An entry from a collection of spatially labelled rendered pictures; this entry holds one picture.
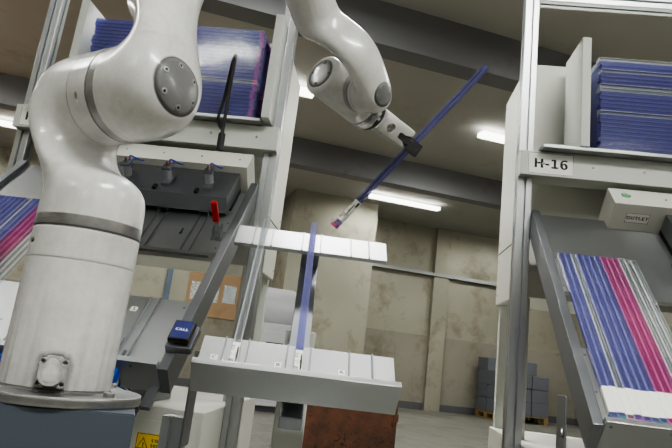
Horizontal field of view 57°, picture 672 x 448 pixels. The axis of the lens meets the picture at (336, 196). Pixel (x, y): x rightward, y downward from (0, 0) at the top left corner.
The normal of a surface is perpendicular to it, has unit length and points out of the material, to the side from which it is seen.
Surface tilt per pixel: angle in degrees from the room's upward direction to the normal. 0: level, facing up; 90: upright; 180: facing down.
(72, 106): 123
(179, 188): 44
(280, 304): 72
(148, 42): 67
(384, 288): 90
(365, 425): 90
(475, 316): 90
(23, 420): 90
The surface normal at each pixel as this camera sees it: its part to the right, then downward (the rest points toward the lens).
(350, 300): 0.30, -0.20
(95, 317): 0.78, -0.07
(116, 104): -0.40, 0.36
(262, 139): -0.06, -0.25
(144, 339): 0.04, -0.87
